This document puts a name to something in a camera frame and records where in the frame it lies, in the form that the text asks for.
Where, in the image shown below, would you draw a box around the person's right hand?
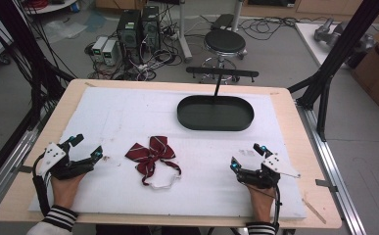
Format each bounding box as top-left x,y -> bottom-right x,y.
244,182 -> 277,224

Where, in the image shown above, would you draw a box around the black round stool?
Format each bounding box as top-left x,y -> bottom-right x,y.
192,28 -> 256,84

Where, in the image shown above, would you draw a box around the person's right striped sleeve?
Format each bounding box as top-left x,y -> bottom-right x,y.
245,221 -> 277,235

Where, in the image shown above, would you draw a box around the brown cardboard box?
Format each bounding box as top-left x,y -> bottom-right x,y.
351,22 -> 379,116

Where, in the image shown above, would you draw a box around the aluminium rail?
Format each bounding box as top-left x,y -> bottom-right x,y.
295,101 -> 368,235
0,111 -> 53,216

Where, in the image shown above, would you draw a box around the white stand leg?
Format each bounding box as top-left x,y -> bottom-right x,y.
176,0 -> 194,64

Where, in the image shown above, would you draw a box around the black computer tower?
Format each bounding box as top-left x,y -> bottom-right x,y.
116,9 -> 143,65
140,5 -> 162,53

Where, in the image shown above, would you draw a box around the dark red striped bow tie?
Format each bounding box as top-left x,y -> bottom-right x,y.
124,135 -> 182,190

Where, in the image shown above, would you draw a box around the wooden table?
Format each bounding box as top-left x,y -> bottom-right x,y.
0,78 -> 343,230

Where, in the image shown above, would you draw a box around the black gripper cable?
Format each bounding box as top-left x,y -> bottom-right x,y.
31,153 -> 52,217
246,182 -> 283,229

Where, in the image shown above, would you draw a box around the black metal frame post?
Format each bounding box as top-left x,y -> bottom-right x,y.
0,0 -> 77,194
287,0 -> 379,143

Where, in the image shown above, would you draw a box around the black oval tray stand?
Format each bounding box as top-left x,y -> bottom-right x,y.
176,66 -> 260,132

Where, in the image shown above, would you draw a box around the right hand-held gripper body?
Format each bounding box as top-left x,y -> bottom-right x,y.
236,153 -> 302,190

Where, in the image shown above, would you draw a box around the computer tower units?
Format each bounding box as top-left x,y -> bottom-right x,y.
84,3 -> 191,82

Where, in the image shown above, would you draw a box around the person's left hand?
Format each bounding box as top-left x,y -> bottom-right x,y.
50,173 -> 87,211

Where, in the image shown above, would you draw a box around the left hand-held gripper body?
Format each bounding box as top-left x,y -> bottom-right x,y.
35,140 -> 96,180

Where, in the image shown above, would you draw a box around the white power supply unit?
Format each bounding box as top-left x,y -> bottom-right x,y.
90,35 -> 109,64
101,38 -> 118,67

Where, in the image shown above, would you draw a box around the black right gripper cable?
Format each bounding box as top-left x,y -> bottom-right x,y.
246,182 -> 283,229

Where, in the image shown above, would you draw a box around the white foam mat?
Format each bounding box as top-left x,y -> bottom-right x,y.
28,86 -> 308,220

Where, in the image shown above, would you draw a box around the person's striped sleeve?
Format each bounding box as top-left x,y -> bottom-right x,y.
245,221 -> 277,235
25,205 -> 79,235

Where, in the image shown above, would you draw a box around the person's left striped sleeve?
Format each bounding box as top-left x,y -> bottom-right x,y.
25,205 -> 79,235

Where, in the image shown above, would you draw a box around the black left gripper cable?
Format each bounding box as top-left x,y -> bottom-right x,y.
31,153 -> 52,217

